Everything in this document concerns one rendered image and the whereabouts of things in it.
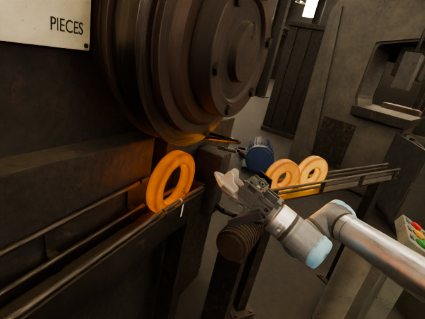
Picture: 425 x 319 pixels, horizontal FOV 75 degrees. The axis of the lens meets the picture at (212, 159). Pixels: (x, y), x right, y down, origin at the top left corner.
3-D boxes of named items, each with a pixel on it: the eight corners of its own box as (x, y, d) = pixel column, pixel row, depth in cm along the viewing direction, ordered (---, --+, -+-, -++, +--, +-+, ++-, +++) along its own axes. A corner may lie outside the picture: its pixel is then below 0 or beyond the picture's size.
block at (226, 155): (183, 206, 102) (195, 145, 94) (195, 199, 109) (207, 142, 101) (208, 218, 98) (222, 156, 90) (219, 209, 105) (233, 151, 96)
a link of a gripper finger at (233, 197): (227, 180, 84) (250, 199, 81) (225, 185, 84) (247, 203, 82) (221, 185, 80) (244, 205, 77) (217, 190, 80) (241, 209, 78)
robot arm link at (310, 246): (309, 270, 79) (319, 273, 69) (274, 240, 82) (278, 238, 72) (329, 243, 80) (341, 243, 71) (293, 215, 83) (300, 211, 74)
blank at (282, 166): (267, 159, 104) (272, 163, 101) (298, 156, 110) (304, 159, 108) (259, 195, 110) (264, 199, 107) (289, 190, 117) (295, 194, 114)
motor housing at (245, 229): (191, 327, 119) (217, 225, 100) (215, 294, 138) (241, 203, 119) (217, 345, 114) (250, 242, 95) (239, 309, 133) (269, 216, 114)
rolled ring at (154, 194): (200, 147, 81) (191, 143, 82) (160, 162, 65) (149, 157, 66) (189, 201, 87) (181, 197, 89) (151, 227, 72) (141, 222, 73)
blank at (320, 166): (298, 156, 110) (303, 160, 108) (326, 153, 117) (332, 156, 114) (289, 190, 117) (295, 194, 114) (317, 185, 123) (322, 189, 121)
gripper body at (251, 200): (253, 172, 83) (287, 198, 80) (239, 192, 87) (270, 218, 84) (244, 180, 76) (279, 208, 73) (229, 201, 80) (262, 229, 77)
